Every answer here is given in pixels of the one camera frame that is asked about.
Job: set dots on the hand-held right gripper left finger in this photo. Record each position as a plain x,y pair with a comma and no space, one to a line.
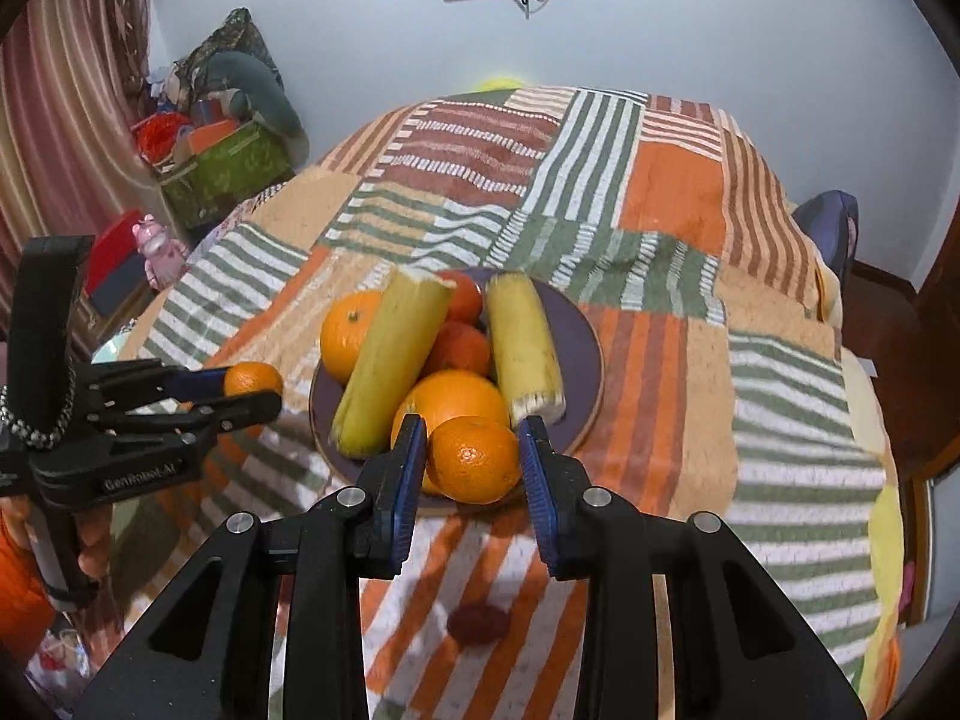
409,487

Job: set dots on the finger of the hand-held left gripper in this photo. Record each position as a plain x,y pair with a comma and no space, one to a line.
240,411
202,382

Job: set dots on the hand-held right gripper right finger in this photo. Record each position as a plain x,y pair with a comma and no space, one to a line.
536,495

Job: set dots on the small tangerine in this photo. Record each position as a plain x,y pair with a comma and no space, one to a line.
472,461
255,379

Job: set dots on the large orange with sticker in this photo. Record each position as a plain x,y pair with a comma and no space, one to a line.
457,397

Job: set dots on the yellow corn cob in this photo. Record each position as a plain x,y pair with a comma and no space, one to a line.
390,367
525,349

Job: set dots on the purple plate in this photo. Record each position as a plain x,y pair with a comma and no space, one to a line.
577,360

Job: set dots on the red tomato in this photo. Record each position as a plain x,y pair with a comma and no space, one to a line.
461,349
465,300

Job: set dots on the person's left hand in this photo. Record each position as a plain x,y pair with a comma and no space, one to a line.
96,544

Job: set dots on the red box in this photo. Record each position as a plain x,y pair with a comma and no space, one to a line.
112,240

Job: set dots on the pink toy figure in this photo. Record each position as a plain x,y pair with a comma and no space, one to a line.
159,251

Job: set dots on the small dark red fruit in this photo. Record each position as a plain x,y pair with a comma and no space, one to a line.
478,624

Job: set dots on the striped red curtain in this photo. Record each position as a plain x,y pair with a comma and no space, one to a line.
67,127

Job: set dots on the red plastic bag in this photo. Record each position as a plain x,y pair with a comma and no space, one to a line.
157,135

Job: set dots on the green storage box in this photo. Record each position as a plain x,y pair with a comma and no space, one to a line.
225,172

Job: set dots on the grey green plush toy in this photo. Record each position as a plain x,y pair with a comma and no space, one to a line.
262,90

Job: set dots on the striped patchwork blanket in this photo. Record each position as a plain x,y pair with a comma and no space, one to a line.
675,195

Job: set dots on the camouflage cloth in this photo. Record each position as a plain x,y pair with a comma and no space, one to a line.
232,34

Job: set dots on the yellow bed sheet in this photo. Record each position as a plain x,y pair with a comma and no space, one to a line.
881,540

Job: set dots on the grey purple backpack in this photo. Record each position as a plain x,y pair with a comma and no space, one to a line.
829,229

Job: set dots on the yellow round object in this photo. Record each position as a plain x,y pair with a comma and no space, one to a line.
501,82

